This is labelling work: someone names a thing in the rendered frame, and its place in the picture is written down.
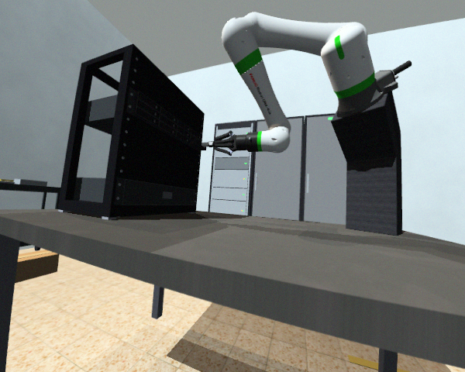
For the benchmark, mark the black server rack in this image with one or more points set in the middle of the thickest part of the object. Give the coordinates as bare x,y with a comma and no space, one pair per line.
154,157

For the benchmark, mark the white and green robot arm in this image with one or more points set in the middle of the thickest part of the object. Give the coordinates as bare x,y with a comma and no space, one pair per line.
346,58

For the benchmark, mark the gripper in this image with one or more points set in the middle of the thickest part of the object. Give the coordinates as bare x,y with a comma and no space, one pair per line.
234,143

